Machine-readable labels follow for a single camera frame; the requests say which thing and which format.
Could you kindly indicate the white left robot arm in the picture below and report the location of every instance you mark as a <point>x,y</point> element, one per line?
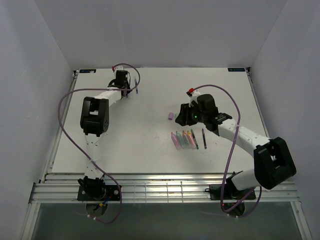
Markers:
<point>94,121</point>

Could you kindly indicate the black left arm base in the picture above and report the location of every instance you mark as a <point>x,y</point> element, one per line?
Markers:
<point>96,190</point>

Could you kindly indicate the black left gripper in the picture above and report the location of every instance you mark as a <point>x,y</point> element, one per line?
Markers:
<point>128,87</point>

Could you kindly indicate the pink highlighter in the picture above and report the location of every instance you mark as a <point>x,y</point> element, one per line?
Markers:
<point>175,141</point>

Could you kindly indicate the blue ink pen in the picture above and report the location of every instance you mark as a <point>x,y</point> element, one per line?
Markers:
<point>136,85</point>

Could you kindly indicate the yellow orange highlighter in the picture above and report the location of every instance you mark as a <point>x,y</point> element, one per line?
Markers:
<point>191,140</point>

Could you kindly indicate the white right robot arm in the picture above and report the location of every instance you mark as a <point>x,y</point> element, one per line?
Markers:
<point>272,160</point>

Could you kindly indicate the purple ink pen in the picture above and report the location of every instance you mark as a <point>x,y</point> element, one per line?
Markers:
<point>204,138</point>

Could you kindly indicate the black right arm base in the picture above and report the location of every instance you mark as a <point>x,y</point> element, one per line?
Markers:
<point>225,191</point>

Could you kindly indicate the green ink pen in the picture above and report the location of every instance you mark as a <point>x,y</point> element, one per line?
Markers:
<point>194,139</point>

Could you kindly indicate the green highlighter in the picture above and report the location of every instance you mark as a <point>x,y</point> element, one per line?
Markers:
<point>181,140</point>

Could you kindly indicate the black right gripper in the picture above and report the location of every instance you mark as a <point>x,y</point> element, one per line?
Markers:
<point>184,114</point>

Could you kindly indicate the purple highlighter cap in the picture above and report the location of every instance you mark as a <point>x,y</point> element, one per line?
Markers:
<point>170,116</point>

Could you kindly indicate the aluminium frame rail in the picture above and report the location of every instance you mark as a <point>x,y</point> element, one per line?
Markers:
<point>136,188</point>

